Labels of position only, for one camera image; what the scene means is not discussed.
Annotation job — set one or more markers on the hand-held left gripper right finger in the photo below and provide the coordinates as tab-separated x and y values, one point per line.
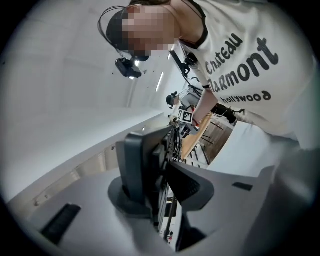
225	205

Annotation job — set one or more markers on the cream printed t-shirt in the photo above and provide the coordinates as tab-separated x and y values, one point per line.
287	87

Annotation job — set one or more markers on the black keyboard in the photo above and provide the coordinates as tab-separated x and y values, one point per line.
133	162

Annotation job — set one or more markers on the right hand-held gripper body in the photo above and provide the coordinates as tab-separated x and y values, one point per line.
185	116

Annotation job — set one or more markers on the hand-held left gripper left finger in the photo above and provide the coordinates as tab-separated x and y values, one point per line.
87	212

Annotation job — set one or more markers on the long wooden table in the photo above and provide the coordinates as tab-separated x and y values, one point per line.
192	142

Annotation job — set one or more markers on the black head camera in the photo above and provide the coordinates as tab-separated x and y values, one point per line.
127	67

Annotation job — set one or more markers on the person's right forearm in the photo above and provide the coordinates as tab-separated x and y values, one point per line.
206	102

